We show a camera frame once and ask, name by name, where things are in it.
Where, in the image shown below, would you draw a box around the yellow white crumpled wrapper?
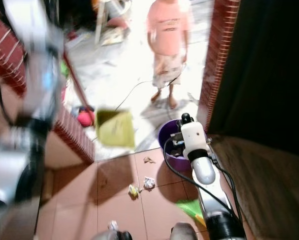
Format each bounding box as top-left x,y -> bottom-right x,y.
128,183 -> 142,200

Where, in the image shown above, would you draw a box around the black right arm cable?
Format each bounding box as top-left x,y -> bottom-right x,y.
163,138 -> 246,226

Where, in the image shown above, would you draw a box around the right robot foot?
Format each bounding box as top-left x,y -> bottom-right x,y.
169,222 -> 201,240

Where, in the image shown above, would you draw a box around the red stick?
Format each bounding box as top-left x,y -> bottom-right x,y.
61,49 -> 93,114

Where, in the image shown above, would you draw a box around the white crumpled paper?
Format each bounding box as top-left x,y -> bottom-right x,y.
142,176 -> 157,191

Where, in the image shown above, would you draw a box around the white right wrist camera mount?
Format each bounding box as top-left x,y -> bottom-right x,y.
179,121 -> 209,154

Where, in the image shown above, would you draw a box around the green broom with blue handle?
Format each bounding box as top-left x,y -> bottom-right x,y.
175,198 -> 208,232

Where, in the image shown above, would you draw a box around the person in pink shirt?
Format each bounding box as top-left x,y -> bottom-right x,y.
145,0 -> 194,110

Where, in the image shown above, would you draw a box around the pink round toy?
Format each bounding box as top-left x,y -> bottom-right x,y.
76,105 -> 96,127

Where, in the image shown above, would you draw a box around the white plastic chair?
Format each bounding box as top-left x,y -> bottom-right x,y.
93,0 -> 128,47

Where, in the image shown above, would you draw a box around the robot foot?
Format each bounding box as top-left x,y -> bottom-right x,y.
93,221 -> 133,240
169,222 -> 201,240

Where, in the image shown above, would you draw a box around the purple plastic bucket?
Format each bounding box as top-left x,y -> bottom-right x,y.
158,119 -> 194,174

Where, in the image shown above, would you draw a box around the black floor cable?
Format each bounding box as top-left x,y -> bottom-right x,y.
114,64 -> 183,113

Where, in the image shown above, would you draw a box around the yellow-green dustpan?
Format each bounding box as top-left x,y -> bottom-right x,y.
95,108 -> 137,149

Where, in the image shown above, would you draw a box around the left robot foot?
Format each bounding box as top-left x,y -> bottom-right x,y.
93,221 -> 133,240

